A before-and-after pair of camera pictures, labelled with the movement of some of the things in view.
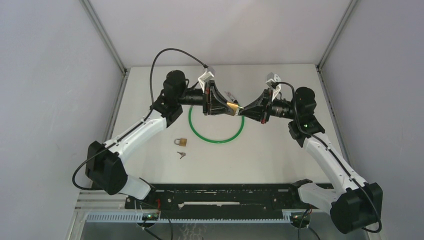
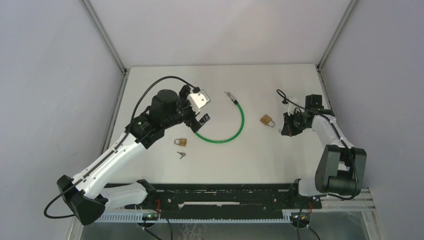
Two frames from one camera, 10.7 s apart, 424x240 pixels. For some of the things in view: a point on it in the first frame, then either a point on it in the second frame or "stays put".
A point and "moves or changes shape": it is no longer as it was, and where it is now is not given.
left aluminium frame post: [106, 38] stays put
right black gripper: [256, 110] -> [288, 129]
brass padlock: [232, 109] moves or changes shape
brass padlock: [182, 142] stays put
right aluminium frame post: [350, 6] stays put
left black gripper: [214, 103] -> [192, 122]
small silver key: [182, 154] stays put
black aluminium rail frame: [220, 198] stays put
